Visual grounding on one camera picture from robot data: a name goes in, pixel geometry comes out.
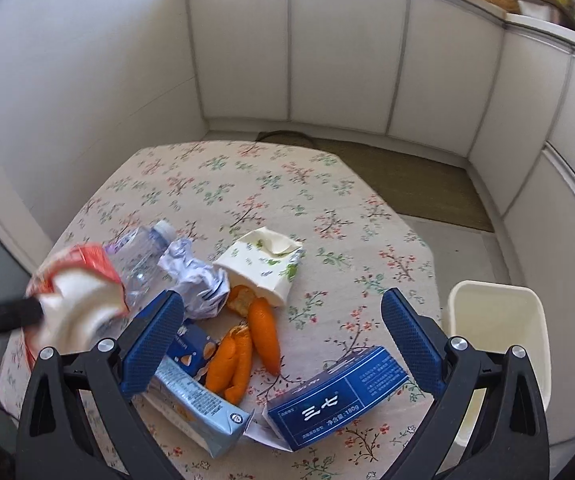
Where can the white cabinet row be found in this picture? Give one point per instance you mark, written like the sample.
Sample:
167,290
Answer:
347,50

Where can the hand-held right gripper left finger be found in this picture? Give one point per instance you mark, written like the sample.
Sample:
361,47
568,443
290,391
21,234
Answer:
151,347

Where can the blue cardboard box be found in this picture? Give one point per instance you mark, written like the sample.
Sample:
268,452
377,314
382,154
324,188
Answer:
337,400

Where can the long orange peel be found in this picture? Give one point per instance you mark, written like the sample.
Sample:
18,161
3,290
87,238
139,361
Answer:
265,332

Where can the red white plastic bag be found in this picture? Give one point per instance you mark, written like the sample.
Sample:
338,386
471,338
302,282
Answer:
80,295

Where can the floral tablecloth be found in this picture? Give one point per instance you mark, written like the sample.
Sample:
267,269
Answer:
227,185

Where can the light blue drink carton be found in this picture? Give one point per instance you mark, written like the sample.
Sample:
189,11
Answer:
197,405

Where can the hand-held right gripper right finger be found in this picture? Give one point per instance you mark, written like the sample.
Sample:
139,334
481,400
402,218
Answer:
411,337

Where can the clear plastic bottle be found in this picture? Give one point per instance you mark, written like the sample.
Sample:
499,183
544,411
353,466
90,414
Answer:
140,260

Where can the green floor mat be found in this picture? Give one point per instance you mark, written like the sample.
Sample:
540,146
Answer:
417,185

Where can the small dark blue carton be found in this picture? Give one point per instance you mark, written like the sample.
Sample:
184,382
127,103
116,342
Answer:
192,347

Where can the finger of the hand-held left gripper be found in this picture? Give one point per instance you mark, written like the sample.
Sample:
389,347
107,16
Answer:
2,317

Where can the crushed floral paper cup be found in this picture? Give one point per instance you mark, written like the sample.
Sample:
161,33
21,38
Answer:
255,265

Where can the dark chair back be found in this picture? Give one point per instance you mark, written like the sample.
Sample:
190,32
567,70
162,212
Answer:
287,135

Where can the white plastic bin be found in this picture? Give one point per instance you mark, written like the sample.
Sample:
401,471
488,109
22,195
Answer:
497,310

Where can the white paper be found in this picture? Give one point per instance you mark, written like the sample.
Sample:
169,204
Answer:
195,280

